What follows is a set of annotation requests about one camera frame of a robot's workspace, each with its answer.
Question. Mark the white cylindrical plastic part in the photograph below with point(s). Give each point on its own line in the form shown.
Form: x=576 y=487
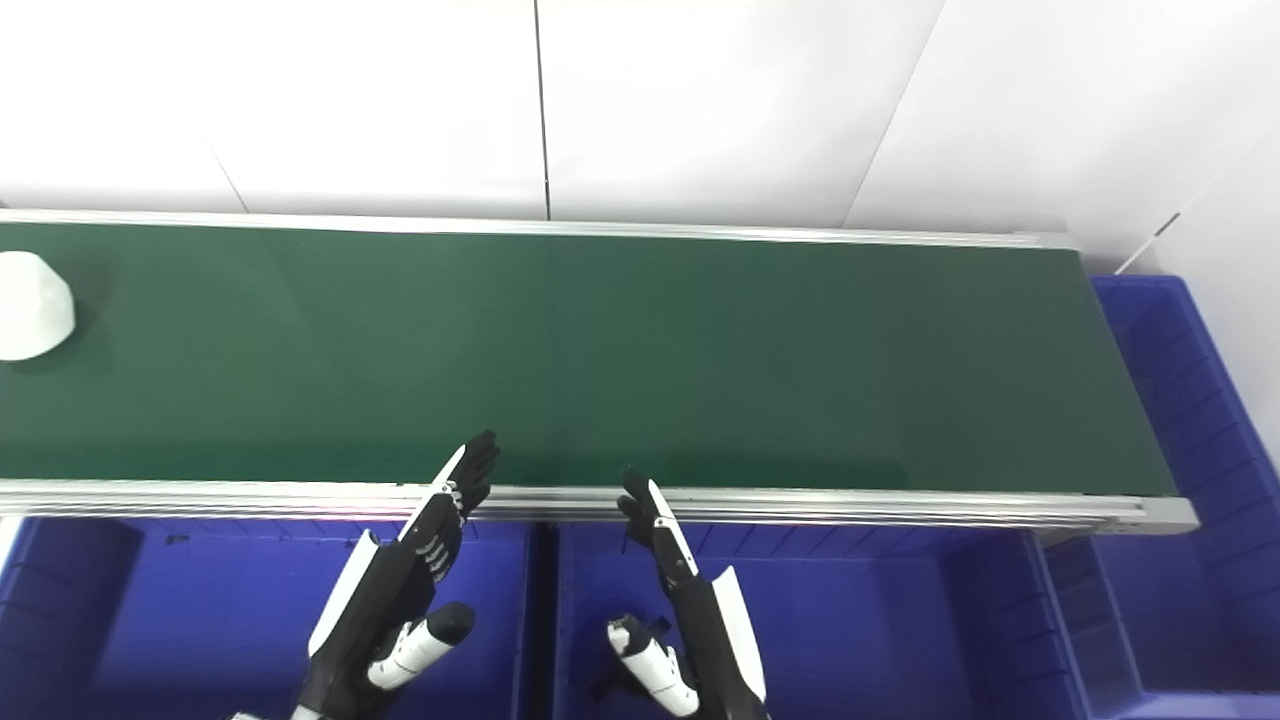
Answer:
x=30 y=305

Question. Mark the blue plastic bin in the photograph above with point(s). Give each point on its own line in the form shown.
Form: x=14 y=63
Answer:
x=200 y=620
x=860 y=620
x=1200 y=480

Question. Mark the white and black left hand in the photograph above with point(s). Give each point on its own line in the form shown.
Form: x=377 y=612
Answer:
x=395 y=590

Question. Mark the white and black right hand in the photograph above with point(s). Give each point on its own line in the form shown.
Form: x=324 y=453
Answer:
x=700 y=630

